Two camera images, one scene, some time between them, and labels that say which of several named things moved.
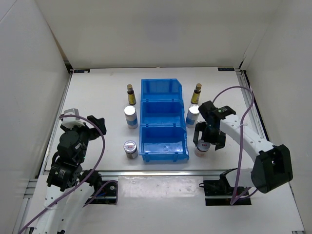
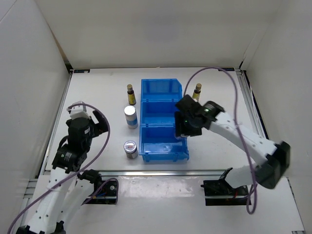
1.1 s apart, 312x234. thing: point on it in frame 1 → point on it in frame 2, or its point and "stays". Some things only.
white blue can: (131, 118) stays
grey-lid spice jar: (130, 148) stays
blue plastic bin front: (163, 143) stays
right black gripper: (200, 126) → (179, 118)
